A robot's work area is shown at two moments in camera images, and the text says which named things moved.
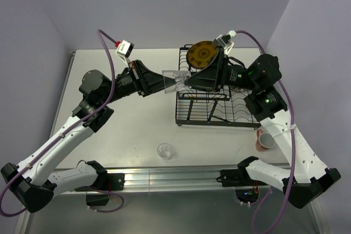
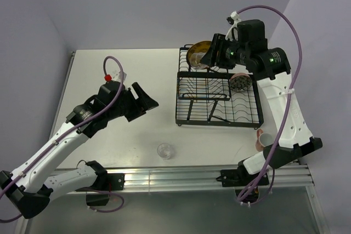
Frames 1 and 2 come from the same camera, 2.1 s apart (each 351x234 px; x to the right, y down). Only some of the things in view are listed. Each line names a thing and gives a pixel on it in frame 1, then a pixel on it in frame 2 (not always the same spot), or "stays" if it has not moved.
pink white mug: [265, 141] stays
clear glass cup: [174, 80] to [194, 61]
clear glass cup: [164, 150] stays
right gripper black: [210, 77] to [209, 58]
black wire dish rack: [199, 106] stays
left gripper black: [147, 81] to [137, 109]
